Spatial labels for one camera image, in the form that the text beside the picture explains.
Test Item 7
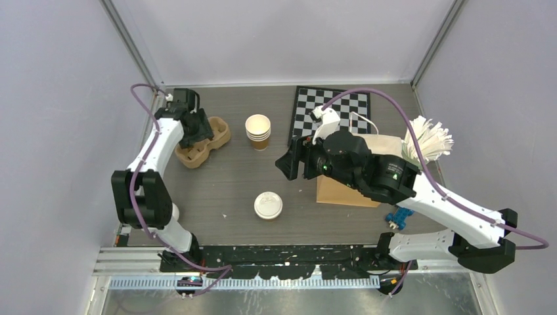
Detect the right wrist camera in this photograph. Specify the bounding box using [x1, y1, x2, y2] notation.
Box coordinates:
[310, 105, 340, 144]

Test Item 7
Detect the white plastic cup lid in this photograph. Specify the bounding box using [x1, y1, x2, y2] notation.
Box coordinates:
[254, 192, 283, 220]

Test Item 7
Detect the brown pulp cup carrier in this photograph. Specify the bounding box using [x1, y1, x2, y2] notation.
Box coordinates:
[175, 116, 231, 169]

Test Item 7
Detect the blue toy block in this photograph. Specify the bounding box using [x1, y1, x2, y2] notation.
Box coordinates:
[385, 207, 414, 230]

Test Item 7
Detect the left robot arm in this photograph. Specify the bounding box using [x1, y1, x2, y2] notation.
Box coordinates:
[111, 88, 213, 272]

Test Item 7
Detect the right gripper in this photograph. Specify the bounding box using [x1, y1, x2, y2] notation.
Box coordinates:
[275, 128, 359, 189]

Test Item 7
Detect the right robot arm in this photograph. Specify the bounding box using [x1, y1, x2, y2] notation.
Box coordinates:
[275, 131, 518, 274]

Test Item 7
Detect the brown paper bag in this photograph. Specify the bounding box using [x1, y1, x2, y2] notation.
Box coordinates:
[317, 112, 402, 208]

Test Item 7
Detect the stack of paper cups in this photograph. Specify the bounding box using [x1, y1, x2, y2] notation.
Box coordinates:
[245, 114, 271, 151]

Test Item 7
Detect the black white checkerboard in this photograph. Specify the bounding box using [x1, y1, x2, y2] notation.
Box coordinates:
[286, 85, 378, 144]

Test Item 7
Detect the green cup of paper sticks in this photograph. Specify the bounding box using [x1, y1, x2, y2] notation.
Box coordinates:
[401, 115, 454, 169]

